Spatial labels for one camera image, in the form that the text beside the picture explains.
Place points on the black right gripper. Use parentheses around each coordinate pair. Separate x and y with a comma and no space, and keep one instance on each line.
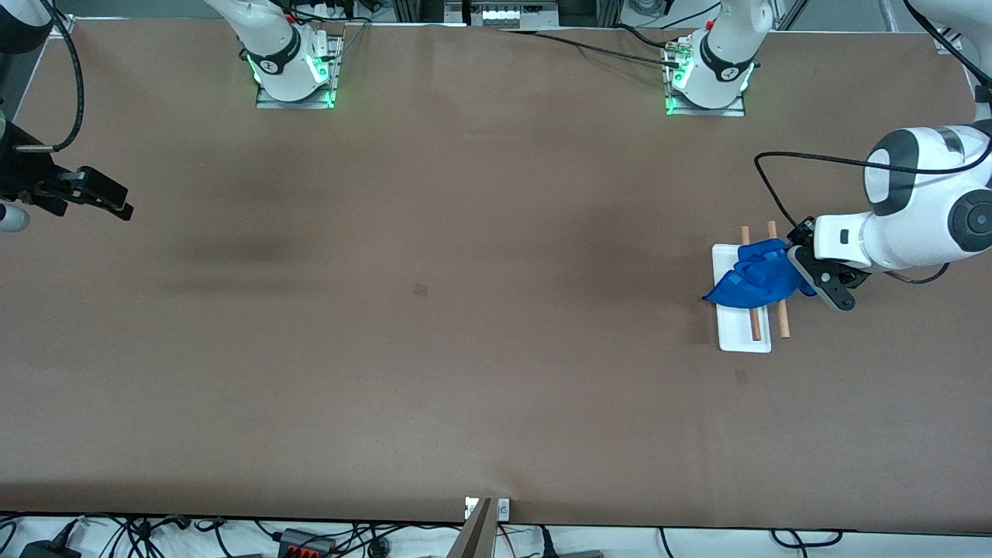
(25,177)

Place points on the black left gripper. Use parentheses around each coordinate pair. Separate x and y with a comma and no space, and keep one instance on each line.
(799,234)

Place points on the blue cloth towel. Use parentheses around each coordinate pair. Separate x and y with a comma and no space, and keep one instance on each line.
(756,279)

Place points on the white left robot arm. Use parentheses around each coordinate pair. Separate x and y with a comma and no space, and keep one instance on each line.
(922,225)

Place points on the white rack with wooden rods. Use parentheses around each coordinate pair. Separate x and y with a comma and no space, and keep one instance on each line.
(740,333)

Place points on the black power adapter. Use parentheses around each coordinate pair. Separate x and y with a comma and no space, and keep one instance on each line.
(46,552)

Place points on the white power strip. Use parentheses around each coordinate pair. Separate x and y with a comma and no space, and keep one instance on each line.
(511,15)

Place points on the black orange connector box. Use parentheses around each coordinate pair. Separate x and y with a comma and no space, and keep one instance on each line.
(306,546)

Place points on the grey metal pole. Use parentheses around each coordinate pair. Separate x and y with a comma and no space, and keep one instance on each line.
(474,539)

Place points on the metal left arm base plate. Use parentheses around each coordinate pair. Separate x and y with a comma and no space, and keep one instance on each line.
(736,111)

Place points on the aluminium corner bracket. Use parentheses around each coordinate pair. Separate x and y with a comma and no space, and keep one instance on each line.
(949,40)
(60,27)

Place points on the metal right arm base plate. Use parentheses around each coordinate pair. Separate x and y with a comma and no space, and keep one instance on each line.
(267,102)

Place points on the small metal table bracket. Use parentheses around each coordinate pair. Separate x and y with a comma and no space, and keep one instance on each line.
(504,509)

